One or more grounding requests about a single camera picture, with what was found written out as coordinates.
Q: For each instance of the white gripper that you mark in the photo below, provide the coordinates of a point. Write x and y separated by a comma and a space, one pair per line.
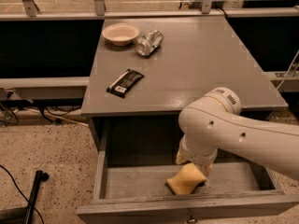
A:
196, 157

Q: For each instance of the yellow sponge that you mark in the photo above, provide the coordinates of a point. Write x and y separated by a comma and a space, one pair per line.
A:
186, 180

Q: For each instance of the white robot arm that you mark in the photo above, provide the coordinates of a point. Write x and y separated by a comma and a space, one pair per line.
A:
213, 122

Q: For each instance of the open grey top drawer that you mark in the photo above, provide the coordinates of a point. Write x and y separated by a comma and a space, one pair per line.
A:
136, 155

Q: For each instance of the grey cabinet counter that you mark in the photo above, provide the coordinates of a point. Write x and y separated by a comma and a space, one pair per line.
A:
198, 54

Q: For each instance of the black snack bar wrapper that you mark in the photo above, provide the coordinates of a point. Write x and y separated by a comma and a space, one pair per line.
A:
124, 83

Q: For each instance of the crushed silver can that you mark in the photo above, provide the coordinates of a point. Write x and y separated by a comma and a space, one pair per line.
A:
149, 42

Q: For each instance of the beige bowl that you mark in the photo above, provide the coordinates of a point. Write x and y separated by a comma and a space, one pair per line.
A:
121, 34

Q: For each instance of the black stand leg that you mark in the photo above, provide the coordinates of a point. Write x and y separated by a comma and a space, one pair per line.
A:
24, 215

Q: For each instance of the metal window railing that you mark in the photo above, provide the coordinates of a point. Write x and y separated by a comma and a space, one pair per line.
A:
62, 10

